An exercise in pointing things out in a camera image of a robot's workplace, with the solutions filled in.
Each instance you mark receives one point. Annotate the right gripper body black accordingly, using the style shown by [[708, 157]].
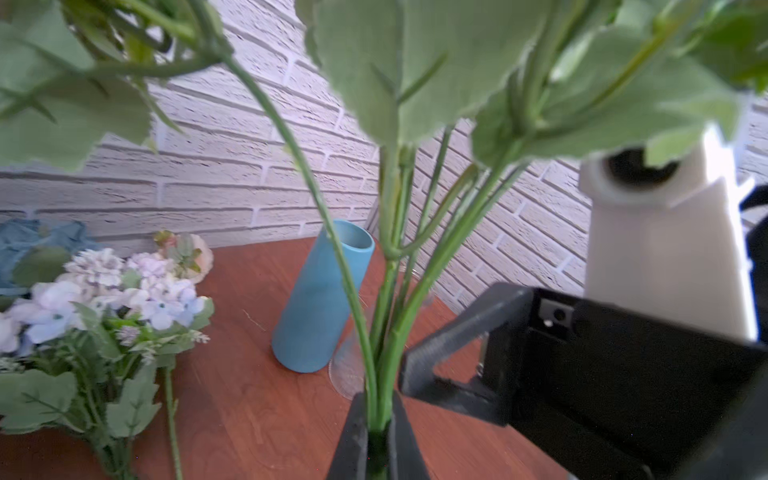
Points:
[[615, 395]]

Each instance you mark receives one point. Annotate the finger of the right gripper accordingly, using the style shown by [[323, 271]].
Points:
[[444, 360]]

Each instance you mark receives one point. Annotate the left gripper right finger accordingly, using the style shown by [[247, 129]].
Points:
[[405, 461]]

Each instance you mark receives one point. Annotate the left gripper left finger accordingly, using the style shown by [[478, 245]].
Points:
[[350, 458]]

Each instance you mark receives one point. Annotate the pink white hydrangea bouquet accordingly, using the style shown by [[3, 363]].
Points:
[[459, 96]]

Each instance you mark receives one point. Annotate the peach rose flower stem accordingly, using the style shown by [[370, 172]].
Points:
[[193, 259]]

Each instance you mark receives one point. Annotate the clear ribbed glass vase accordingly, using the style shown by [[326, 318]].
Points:
[[346, 370]]

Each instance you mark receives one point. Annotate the blue ceramic vase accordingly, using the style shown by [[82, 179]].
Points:
[[311, 324]]

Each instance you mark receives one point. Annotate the lilac white flower bouquet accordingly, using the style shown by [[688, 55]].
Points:
[[92, 352]]

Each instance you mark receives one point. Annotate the dusty blue hydrangea flower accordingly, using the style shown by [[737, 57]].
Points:
[[34, 251]]

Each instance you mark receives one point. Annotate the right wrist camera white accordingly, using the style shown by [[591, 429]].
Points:
[[676, 250]]

